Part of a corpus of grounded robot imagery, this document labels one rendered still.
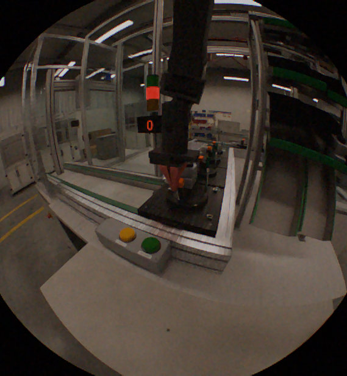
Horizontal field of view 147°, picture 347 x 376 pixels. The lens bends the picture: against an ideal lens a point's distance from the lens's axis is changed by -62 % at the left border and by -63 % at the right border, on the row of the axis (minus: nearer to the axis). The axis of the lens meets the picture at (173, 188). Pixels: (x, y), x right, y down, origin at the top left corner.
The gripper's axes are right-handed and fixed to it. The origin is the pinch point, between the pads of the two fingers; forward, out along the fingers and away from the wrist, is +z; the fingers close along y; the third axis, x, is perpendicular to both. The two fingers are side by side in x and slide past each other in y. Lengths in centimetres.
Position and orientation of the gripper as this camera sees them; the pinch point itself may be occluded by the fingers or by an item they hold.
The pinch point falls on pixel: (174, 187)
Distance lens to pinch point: 33.5
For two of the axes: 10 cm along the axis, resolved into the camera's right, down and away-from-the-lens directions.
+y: -9.2, -1.9, 3.3
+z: -0.1, 8.8, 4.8
